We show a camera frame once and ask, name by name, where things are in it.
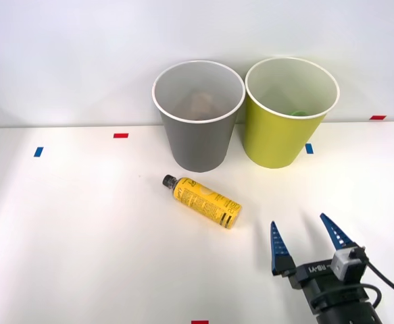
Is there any grey plastic waste bin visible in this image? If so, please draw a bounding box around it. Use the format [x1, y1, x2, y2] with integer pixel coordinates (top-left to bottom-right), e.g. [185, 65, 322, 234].
[151, 59, 245, 173]

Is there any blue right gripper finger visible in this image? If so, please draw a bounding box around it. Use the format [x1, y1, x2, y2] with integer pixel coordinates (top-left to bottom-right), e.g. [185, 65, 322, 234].
[270, 220, 297, 279]
[319, 212, 357, 252]

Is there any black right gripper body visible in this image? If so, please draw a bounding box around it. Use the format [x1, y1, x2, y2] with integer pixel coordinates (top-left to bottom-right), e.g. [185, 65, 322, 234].
[289, 259, 375, 315]

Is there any yellow-green plastic waste bin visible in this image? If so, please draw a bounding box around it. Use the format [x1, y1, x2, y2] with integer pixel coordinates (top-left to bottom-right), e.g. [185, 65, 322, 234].
[242, 56, 341, 169]

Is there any yellow bottle with black cap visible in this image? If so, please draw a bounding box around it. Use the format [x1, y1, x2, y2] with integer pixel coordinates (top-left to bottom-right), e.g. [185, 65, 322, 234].
[162, 173, 243, 231]

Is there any orange and pink drink can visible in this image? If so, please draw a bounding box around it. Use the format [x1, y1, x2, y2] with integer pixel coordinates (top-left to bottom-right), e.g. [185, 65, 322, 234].
[182, 91, 218, 119]

